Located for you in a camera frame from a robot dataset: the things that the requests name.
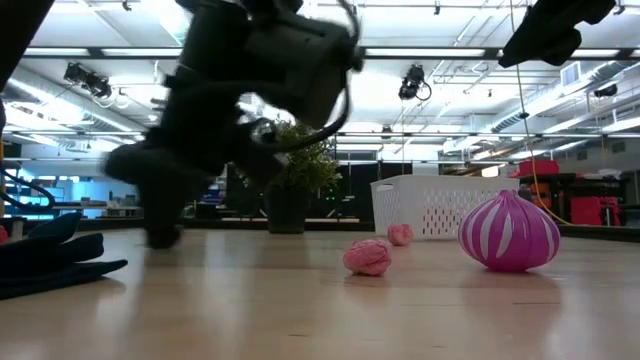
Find red and black cart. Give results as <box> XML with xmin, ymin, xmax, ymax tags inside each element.
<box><xmin>509</xmin><ymin>158</ymin><xmax>626</xmax><ymax>227</ymax></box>

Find green potted plant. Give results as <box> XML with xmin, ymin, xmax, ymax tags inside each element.
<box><xmin>264</xmin><ymin>119</ymin><xmax>344</xmax><ymax>235</ymax></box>

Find yellow hanging cable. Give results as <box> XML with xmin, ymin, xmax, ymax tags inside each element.
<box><xmin>508</xmin><ymin>0</ymin><xmax>574</xmax><ymax>227</ymax></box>

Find purple white striped onion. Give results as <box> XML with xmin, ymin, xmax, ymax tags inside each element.
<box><xmin>457</xmin><ymin>188</ymin><xmax>562</xmax><ymax>274</ymax></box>

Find pink bumpy toy fruit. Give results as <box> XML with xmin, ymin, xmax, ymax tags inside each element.
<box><xmin>342</xmin><ymin>238</ymin><xmax>393</xmax><ymax>277</ymax></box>
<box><xmin>386</xmin><ymin>223</ymin><xmax>415</xmax><ymax>247</ymax></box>

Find black round ceiling camera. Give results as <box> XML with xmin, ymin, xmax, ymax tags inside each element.
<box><xmin>398</xmin><ymin>63</ymin><xmax>433</xmax><ymax>102</ymax></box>

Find black divider panels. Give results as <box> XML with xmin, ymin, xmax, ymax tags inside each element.
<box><xmin>319</xmin><ymin>159</ymin><xmax>414</xmax><ymax>224</ymax></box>

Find white perforated plastic basket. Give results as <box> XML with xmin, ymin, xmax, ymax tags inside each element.
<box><xmin>369</xmin><ymin>174</ymin><xmax>521</xmax><ymax>241</ymax></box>

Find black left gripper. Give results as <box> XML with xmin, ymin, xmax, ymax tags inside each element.
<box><xmin>102</xmin><ymin>74</ymin><xmax>289</xmax><ymax>251</ymax></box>

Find dark blue folded cloth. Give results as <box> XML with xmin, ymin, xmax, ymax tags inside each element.
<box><xmin>0</xmin><ymin>210</ymin><xmax>129</xmax><ymax>301</ymax></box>

